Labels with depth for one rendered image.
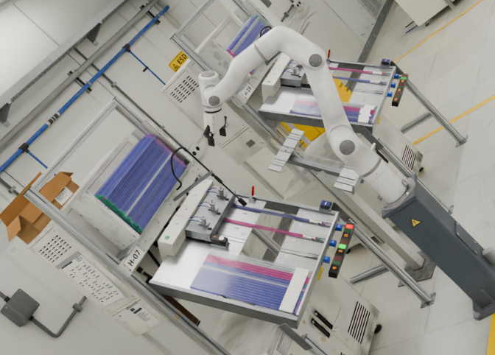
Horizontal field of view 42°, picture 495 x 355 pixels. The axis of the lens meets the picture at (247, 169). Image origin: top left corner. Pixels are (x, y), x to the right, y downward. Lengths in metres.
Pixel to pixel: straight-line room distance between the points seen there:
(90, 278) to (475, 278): 1.80
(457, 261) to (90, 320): 2.50
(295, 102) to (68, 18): 2.35
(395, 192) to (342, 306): 0.87
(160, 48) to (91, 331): 2.69
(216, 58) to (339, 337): 1.81
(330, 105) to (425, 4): 4.68
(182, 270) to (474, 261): 1.33
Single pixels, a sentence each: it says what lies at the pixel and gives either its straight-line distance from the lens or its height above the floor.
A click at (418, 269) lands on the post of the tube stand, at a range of 3.87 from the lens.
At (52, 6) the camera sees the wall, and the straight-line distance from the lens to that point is 5.68.
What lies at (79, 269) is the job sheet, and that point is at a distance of 3.23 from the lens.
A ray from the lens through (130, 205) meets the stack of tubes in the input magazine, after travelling 3.09.
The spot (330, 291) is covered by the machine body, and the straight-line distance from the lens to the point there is 3.49.
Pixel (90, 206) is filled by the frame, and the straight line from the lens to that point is 3.03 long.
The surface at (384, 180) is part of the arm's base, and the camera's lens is 2.88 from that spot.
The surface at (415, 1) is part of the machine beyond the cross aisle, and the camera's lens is 7.36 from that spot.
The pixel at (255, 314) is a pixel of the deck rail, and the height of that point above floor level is 0.83.
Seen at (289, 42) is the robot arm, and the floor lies 1.54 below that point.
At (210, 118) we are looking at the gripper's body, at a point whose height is 1.54.
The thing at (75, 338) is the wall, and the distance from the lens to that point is 4.47.
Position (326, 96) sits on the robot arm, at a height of 1.27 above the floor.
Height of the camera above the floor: 1.89
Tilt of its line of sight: 13 degrees down
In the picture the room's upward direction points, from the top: 47 degrees counter-clockwise
